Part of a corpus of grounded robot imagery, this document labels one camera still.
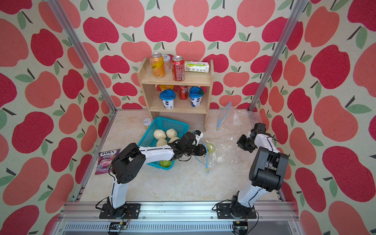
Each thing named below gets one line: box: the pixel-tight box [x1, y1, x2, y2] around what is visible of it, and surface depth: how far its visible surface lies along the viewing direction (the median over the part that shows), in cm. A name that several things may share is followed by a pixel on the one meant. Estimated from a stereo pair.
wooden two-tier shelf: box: [136, 57, 215, 133], surface depth 90 cm
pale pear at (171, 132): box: [165, 128, 178, 139], surface depth 103 cm
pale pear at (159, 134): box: [153, 129, 167, 140], surface depth 100 cm
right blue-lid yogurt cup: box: [188, 86, 205, 108], surface depth 90 cm
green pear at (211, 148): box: [207, 142, 216, 154], surface depth 89 cm
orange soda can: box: [149, 51, 166, 78], surface depth 74 cm
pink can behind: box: [162, 54, 172, 72], surface depth 82 cm
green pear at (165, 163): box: [159, 160, 172, 168], surface depth 88 cm
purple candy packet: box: [94, 148, 121, 176], surface depth 91 cm
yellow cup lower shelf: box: [159, 84, 174, 91], surface depth 93 cm
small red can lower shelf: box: [179, 85, 189, 101], surface depth 95 cm
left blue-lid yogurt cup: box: [159, 88, 176, 110], surface depth 90 cm
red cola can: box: [171, 55, 186, 82], surface depth 71 cm
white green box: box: [184, 60, 210, 73], surface depth 81 cm
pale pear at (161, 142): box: [156, 138, 168, 147], surface depth 95 cm
